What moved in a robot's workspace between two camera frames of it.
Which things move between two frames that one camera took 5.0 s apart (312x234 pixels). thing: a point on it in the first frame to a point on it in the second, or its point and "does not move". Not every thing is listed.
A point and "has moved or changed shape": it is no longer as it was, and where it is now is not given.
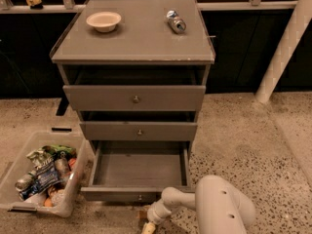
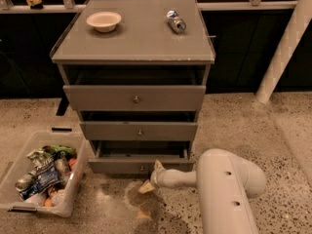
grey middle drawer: [139, 131] does not move
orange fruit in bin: [48, 203] does not move
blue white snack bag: [46, 173] does not move
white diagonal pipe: [298, 22] does not move
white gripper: [154, 216] to [158, 178]
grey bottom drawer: [136, 172] has moved or changed shape
